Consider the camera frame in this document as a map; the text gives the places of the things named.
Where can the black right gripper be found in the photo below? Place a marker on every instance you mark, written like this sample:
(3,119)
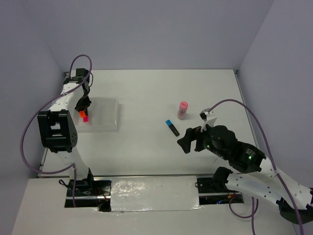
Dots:
(191,133)

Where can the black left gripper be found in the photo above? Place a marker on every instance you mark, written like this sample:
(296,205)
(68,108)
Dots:
(84,105)

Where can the orange highlighter marker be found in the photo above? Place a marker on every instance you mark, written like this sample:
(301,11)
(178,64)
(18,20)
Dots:
(82,114)

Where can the pink glue stick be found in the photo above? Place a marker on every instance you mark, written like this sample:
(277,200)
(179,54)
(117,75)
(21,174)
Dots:
(183,106)

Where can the blue highlighter marker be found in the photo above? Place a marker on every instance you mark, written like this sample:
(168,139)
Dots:
(172,128)

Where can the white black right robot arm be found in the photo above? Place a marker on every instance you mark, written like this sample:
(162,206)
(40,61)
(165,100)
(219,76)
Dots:
(251,172)

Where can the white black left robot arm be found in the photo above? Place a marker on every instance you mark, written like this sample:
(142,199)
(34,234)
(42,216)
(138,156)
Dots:
(59,134)

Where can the clear plastic compartment tray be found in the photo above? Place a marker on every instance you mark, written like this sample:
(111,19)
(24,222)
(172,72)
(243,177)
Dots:
(103,116)

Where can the silver tape sheet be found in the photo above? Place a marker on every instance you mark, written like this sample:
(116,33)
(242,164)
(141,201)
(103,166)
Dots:
(153,194)

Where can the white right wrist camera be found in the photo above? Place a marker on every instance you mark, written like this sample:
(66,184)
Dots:
(209,119)

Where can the black metal base rail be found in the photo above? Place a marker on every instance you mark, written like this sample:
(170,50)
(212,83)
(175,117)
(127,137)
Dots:
(100,196)

